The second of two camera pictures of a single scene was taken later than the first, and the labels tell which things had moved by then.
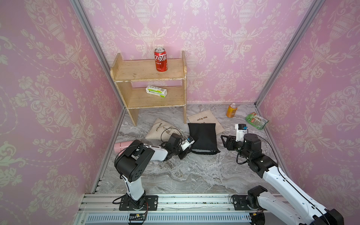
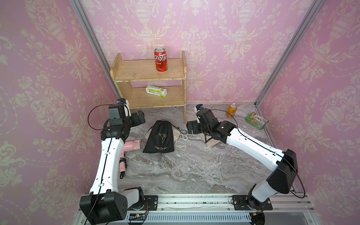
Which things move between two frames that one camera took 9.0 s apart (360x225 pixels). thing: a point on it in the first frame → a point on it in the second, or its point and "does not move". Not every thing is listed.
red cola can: (161, 59) does not move
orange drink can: (231, 110) does not move
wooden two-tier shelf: (123, 72) does not move
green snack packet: (256, 121) does not move
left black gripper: (184, 153) → (137, 121)
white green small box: (156, 91) does not move
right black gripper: (231, 141) → (195, 123)
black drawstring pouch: (205, 138) → (161, 138)
